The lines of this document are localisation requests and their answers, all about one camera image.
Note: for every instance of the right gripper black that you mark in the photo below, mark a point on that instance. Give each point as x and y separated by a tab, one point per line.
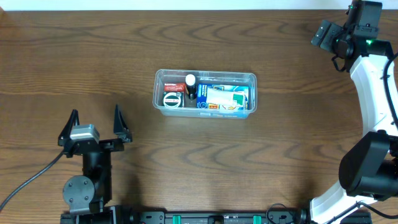
325	35

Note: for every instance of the blue fever patch box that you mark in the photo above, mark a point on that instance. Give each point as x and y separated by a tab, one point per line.
202	92

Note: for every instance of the white green medicine box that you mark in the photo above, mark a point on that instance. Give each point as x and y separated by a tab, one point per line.
227	98

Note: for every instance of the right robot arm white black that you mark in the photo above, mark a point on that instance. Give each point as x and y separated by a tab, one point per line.
368	172

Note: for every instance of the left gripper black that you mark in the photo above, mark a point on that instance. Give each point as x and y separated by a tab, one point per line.
104	144

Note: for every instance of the clear plastic container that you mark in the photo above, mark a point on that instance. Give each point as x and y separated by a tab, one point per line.
163	76

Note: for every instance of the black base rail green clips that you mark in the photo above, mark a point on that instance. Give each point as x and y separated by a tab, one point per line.
202	217

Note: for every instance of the red orange medicine box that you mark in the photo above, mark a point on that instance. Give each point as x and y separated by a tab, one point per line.
174	87

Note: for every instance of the dark green round-logo box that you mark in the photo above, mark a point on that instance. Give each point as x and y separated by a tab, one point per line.
173	99

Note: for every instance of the dark syrup bottle white cap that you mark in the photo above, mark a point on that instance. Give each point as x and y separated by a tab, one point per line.
191	86

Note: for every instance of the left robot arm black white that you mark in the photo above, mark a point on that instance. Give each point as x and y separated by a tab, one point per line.
87	194

